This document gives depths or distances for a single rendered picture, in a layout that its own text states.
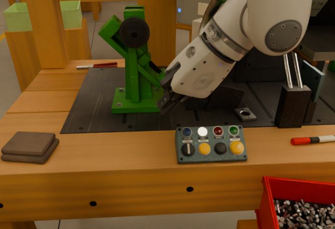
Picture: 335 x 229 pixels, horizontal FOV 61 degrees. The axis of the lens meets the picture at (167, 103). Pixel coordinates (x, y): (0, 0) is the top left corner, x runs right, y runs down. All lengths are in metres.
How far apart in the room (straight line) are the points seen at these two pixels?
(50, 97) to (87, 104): 0.16
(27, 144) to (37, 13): 0.58
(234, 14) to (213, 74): 0.11
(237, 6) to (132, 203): 0.47
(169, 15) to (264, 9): 0.73
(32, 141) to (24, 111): 0.25
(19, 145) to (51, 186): 0.11
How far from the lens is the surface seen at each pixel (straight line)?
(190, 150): 0.61
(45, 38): 1.17
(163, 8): 1.08
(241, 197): 0.72
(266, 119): 0.81
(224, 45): 0.47
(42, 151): 0.67
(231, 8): 0.47
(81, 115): 0.82
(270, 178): 0.60
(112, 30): 0.75
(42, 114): 0.90
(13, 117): 0.92
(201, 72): 0.49
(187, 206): 0.71
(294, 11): 0.39
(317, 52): 0.63
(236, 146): 0.63
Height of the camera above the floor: 1.32
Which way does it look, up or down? 30 degrees down
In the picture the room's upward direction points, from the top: straight up
